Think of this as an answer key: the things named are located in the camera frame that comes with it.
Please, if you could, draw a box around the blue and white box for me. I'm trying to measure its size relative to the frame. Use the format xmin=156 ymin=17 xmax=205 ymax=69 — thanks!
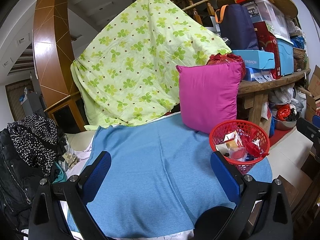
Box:
xmin=244 ymin=67 xmax=275 ymax=83

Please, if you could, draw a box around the light blue cardboard box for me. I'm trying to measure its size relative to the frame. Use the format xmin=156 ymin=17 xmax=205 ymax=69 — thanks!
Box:
xmin=231 ymin=50 xmax=275 ymax=70

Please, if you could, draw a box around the wooden column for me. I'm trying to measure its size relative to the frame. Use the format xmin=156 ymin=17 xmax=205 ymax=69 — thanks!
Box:
xmin=32 ymin=0 xmax=78 ymax=100

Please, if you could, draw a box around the white plastic bag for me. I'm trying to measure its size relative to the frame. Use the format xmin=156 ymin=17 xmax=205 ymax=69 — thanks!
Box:
xmin=274 ymin=85 xmax=304 ymax=105

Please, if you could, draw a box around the wooden cabinet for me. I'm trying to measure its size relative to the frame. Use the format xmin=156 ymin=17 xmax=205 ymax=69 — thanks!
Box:
xmin=44 ymin=91 xmax=88 ymax=133

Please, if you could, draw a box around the teal garment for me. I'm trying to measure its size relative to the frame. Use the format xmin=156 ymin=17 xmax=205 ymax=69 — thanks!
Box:
xmin=51 ymin=161 xmax=67 ymax=183

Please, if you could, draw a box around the grey cabinet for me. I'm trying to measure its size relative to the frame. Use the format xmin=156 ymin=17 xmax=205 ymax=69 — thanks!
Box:
xmin=21 ymin=87 xmax=47 ymax=120

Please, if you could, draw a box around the black polka-dot garment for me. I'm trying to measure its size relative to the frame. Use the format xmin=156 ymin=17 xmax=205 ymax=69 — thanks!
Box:
xmin=7 ymin=114 xmax=67 ymax=178

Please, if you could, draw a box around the red and black plastic bag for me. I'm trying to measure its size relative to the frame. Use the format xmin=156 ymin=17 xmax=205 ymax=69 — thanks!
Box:
xmin=277 ymin=104 xmax=292 ymax=120

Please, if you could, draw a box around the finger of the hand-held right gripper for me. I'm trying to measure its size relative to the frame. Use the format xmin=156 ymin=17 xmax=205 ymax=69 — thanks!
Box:
xmin=296 ymin=116 xmax=320 ymax=160

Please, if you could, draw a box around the shiny red bag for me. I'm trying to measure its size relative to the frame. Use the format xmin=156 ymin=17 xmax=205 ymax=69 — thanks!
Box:
xmin=207 ymin=53 xmax=247 ymax=80

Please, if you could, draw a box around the navy bag with orange handles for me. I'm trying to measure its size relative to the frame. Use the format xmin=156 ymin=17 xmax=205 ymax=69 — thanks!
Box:
xmin=215 ymin=4 xmax=259 ymax=52

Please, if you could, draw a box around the wooden table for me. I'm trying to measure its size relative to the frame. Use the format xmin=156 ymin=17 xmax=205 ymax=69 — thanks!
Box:
xmin=236 ymin=69 xmax=312 ymax=130

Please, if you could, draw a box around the black jacket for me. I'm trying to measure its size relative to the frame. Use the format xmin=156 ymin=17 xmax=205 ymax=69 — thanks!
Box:
xmin=0 ymin=127 xmax=68 ymax=233

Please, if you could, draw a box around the green clover print quilt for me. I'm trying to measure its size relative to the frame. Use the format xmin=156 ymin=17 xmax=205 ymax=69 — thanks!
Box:
xmin=70 ymin=0 xmax=233 ymax=130

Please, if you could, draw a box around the red gift box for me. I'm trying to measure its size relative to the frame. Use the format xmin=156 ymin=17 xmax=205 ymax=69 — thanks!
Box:
xmin=252 ymin=21 xmax=282 ymax=79

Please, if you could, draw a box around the beige patterned cloth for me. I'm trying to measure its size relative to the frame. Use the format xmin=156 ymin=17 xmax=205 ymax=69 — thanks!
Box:
xmin=61 ymin=151 xmax=80 ymax=169

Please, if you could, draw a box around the steel bowl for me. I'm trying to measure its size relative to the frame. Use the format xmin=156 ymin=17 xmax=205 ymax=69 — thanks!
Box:
xmin=271 ymin=119 xmax=298 ymax=131

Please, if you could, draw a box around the brown cardboard box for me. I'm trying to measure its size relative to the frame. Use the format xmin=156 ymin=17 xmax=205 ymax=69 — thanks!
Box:
xmin=305 ymin=65 xmax=320 ymax=123

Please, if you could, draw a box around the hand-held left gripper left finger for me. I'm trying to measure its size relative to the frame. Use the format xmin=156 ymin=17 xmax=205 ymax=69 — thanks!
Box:
xmin=28 ymin=151 xmax=112 ymax=240

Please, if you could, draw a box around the red plastic mesh basket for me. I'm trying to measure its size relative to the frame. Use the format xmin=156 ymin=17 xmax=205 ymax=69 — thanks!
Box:
xmin=209 ymin=120 xmax=270 ymax=176

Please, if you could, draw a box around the blue plastic storage bin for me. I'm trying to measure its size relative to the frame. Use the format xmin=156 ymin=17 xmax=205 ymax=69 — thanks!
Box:
xmin=275 ymin=35 xmax=295 ymax=77

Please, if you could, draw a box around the clear plastic storage box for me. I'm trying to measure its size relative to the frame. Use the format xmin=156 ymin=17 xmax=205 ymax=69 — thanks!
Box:
xmin=241 ymin=0 xmax=290 ymax=40

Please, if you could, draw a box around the magenta pillow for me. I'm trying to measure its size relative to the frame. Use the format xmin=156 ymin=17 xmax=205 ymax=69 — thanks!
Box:
xmin=176 ymin=61 xmax=243 ymax=134

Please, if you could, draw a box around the woven wicker basket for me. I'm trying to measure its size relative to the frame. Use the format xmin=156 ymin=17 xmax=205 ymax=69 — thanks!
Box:
xmin=292 ymin=47 xmax=307 ymax=60

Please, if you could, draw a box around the red knotted plastic bag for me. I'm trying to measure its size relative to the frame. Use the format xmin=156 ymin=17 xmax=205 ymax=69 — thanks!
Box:
xmin=241 ymin=129 xmax=269 ymax=159

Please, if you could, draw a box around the white and blue carton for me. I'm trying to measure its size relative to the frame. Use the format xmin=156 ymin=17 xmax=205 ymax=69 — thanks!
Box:
xmin=215 ymin=143 xmax=232 ymax=155

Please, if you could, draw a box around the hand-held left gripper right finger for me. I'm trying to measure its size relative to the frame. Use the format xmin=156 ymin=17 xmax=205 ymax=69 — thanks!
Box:
xmin=210 ymin=151 xmax=293 ymax=240

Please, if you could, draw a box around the blue blanket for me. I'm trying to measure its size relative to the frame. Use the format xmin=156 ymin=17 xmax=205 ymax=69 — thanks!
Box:
xmin=66 ymin=115 xmax=273 ymax=233

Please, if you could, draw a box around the red and white medicine box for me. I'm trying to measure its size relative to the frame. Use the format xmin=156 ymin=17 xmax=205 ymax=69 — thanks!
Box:
xmin=223 ymin=131 xmax=243 ymax=153

